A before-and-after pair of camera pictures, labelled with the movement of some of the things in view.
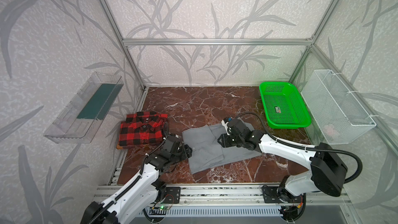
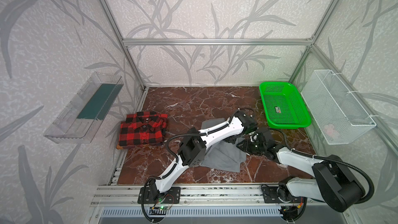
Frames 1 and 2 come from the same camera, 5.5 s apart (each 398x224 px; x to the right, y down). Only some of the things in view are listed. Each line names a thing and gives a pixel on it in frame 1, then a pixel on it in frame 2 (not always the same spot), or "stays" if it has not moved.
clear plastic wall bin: x=82 y=119 stays
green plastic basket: x=284 y=105 stays
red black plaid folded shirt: x=141 y=128 stays
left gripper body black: x=185 y=152 -> x=246 y=132
